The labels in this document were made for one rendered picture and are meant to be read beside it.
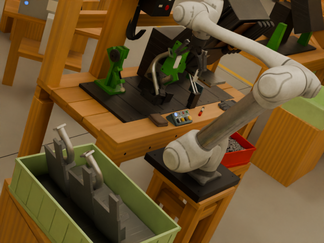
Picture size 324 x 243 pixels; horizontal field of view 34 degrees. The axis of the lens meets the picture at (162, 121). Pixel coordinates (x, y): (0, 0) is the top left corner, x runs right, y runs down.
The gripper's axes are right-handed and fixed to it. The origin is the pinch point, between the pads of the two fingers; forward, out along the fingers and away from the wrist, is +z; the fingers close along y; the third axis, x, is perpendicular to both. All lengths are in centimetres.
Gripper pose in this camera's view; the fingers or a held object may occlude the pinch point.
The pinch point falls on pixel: (185, 73)
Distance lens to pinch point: 266.7
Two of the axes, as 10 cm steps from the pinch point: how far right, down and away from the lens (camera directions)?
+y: 6.9, 5.4, -4.8
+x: 6.4, -1.5, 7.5
